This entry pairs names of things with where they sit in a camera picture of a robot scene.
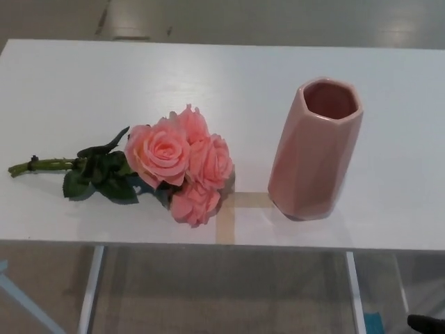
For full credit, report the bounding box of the pink artificial rose bouquet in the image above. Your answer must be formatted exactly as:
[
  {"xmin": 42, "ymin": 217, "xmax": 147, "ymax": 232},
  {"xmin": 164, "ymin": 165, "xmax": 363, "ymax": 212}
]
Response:
[{"xmin": 7, "ymin": 103, "xmax": 234, "ymax": 229}]

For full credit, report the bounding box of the blue floor tape patch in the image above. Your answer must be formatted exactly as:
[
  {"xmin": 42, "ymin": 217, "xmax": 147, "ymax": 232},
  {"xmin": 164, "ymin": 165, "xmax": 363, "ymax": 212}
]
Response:
[{"xmin": 368, "ymin": 305, "xmax": 387, "ymax": 334}]

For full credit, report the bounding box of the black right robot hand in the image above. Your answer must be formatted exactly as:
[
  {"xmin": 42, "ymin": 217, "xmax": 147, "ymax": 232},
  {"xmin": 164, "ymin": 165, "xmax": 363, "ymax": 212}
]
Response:
[{"xmin": 406, "ymin": 314, "xmax": 445, "ymax": 334}]

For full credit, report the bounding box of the pink faceted ceramic vase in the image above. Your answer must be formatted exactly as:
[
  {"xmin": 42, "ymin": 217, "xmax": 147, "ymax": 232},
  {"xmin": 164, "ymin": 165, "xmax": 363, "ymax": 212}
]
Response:
[{"xmin": 267, "ymin": 78, "xmax": 365, "ymax": 221}]

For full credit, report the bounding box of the thin white table leg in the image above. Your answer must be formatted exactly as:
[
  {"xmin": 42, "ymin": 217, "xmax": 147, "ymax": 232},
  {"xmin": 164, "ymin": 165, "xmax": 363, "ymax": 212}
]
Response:
[{"xmin": 393, "ymin": 253, "xmax": 410, "ymax": 314}]

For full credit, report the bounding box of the beige horizontal tape strip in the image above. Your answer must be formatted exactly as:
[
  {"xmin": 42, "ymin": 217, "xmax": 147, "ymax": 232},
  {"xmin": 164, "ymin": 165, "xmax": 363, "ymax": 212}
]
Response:
[{"xmin": 222, "ymin": 191, "xmax": 276, "ymax": 210}]

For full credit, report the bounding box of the light blue metal bar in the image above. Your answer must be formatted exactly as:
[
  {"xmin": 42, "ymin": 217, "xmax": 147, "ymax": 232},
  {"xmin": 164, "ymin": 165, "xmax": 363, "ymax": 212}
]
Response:
[{"xmin": 0, "ymin": 259, "xmax": 60, "ymax": 334}]

